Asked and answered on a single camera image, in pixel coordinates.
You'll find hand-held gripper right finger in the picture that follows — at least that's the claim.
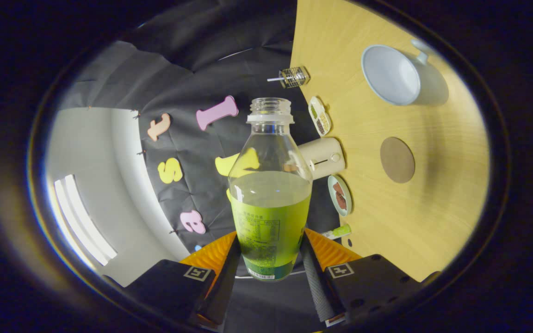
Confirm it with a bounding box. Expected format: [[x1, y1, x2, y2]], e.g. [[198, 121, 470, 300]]
[[300, 228, 440, 328]]

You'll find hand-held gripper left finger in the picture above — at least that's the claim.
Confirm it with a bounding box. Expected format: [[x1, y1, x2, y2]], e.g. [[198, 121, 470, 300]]
[[102, 230, 242, 330]]

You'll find clear green label juice bottle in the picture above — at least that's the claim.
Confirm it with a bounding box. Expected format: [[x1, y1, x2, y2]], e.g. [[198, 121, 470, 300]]
[[228, 97, 314, 282]]

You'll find round brown coaster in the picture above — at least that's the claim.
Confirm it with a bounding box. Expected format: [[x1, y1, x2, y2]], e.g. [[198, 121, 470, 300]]
[[380, 137, 416, 184]]

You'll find pale blue cup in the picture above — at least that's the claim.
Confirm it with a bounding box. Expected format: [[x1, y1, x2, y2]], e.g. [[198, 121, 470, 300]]
[[361, 39, 450, 107]]

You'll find white green capped bottle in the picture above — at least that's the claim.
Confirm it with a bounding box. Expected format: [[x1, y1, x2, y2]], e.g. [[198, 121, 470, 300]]
[[322, 224, 353, 240]]

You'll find pale green plate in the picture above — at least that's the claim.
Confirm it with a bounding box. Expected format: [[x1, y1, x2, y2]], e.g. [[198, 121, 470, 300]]
[[327, 175, 353, 217]]

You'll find cream toaster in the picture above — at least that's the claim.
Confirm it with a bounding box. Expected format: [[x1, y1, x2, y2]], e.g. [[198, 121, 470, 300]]
[[297, 137, 346, 180]]

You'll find wooden table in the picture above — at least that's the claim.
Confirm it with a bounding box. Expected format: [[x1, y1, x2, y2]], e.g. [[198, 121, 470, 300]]
[[290, 0, 490, 284]]

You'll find ceiling light panel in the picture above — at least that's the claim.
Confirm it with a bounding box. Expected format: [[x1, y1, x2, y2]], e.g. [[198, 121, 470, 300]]
[[53, 174, 118, 267]]

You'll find white divided seasoning tray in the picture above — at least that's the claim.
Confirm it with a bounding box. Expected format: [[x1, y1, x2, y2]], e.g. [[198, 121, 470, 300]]
[[308, 96, 332, 137]]

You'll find black backdrop cloth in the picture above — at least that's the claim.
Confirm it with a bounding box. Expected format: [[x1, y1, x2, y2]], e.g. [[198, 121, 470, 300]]
[[56, 0, 341, 333]]

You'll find wire mesh holder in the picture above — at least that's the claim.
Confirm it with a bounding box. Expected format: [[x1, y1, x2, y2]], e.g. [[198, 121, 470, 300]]
[[279, 67, 310, 89]]

